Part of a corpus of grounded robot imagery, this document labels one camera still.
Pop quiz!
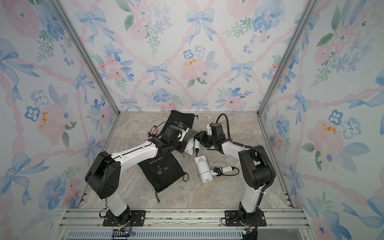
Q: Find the white hair dryer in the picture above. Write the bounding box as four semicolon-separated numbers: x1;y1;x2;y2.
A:
195;156;240;184
184;139;200;156

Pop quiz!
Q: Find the grey drawstring pouch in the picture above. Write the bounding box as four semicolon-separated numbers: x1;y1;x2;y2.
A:
179;129;198;142

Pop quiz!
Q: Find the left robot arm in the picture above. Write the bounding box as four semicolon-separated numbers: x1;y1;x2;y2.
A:
85;123;192;227

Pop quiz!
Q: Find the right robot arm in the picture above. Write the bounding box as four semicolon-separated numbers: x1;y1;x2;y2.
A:
195;122;276;227

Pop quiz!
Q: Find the pink hair dryer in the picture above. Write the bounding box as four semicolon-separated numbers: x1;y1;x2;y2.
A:
149;126;158;138

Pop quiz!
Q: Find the black pouch at back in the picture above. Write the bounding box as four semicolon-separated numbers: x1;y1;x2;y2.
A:
160;110;199;134

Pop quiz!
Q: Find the black pouch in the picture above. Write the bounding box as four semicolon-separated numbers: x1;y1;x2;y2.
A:
138;153;189;203
160;110;199;134

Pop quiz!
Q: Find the black pouch in front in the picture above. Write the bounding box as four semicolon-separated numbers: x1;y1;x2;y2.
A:
138;153;189;203

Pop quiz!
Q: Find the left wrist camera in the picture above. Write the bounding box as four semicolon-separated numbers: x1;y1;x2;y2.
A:
177;122;190;142

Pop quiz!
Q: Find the black corrugated cable conduit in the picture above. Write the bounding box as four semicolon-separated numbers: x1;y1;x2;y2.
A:
215;113;277;211

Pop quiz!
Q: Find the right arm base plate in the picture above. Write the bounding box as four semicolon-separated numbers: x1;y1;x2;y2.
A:
222;210;267;227

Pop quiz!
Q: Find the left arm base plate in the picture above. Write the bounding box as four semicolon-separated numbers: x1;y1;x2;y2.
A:
103;209;147;227

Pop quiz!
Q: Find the aluminium front rail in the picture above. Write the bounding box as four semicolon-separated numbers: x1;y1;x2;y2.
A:
53;209;315;240

